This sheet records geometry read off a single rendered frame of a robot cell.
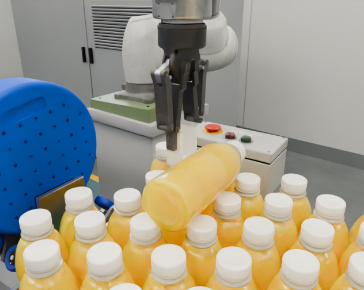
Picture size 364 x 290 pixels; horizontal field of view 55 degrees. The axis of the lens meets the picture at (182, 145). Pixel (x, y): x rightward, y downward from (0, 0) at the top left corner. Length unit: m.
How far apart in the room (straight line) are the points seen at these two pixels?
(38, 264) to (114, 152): 0.88
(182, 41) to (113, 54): 2.22
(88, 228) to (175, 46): 0.28
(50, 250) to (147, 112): 0.73
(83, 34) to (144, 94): 1.83
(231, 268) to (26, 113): 0.43
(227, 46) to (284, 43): 2.11
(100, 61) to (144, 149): 1.77
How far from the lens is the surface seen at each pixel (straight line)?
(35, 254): 0.44
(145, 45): 1.18
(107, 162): 1.33
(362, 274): 0.43
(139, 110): 1.13
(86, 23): 2.93
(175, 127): 0.56
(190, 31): 0.53
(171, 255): 0.41
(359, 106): 3.21
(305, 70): 3.27
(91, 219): 0.47
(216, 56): 1.22
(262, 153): 0.67
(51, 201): 0.66
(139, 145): 1.17
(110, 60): 2.77
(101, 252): 0.42
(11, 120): 0.65
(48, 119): 0.68
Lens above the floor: 1.36
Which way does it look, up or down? 23 degrees down
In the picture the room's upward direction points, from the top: straight up
